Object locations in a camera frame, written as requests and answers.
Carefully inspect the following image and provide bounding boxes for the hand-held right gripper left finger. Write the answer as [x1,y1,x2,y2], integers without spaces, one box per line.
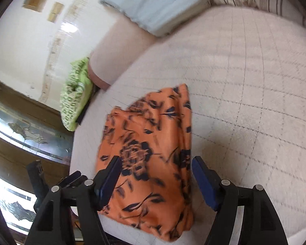
[24,155,123,245]

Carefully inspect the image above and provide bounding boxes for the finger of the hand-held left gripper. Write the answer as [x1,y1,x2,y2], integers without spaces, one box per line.
[56,170,89,189]

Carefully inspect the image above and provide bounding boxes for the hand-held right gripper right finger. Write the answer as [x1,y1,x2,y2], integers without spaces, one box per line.
[192,156,288,245]

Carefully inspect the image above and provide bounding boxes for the orange floral garment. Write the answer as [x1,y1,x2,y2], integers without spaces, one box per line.
[95,83,195,243]

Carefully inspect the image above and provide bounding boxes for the wooden door with glass panel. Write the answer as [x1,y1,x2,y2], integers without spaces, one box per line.
[0,75,74,235]

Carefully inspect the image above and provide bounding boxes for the green and white patterned pillow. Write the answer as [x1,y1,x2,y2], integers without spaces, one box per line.
[59,57,93,132]

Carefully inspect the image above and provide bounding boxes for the pink quilted sofa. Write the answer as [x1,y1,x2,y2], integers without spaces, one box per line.
[69,5,306,244]

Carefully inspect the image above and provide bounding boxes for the light blue pillow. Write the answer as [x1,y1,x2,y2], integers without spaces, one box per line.
[99,0,220,37]

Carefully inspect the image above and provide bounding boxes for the small wooden wall frame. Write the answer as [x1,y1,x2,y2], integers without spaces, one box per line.
[47,1,65,22]

